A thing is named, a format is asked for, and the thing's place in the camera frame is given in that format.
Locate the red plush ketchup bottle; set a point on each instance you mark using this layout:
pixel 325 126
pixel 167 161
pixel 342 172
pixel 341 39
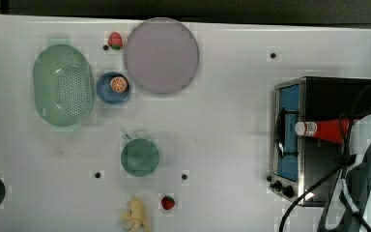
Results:
pixel 333 131

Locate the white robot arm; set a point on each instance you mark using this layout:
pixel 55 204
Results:
pixel 348 208

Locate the black toaster oven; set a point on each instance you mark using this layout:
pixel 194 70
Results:
pixel 298 162

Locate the green mug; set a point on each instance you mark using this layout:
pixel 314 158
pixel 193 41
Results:
pixel 139 157

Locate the lilac round plate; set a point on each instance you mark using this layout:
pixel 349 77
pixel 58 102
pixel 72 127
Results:
pixel 161 55

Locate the orange slice toy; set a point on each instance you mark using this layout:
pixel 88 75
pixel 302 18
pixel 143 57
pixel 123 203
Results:
pixel 118 84

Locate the blue small bowl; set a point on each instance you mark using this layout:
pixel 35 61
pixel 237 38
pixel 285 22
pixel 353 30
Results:
pixel 106 94

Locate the red strawberry toy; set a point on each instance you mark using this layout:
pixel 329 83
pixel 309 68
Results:
pixel 167 203

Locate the pink strawberry toy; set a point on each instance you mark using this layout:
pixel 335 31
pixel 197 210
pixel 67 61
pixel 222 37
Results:
pixel 115 41

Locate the peeled banana toy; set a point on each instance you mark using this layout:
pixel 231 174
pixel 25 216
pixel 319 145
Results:
pixel 135 217

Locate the green perforated colander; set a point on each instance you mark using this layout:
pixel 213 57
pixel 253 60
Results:
pixel 63 84

